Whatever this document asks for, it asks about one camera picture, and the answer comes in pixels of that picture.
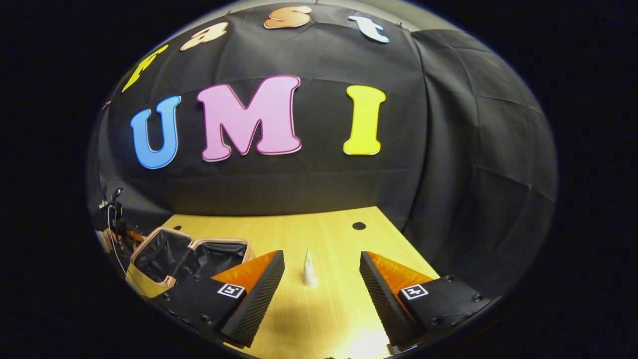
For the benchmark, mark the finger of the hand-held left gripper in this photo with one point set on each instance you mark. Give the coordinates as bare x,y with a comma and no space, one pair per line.
135,235

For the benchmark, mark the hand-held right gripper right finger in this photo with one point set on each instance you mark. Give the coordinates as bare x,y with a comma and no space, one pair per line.
381,304

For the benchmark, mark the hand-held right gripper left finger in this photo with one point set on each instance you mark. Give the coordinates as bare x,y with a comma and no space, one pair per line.
259,299

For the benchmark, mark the pink suitcase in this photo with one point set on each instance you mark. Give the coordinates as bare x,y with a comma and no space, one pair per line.
164,254

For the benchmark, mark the white skin care tube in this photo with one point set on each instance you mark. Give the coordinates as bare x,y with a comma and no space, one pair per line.
309,271

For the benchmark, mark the black backdrop cloth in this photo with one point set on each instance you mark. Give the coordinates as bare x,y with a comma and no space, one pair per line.
319,184

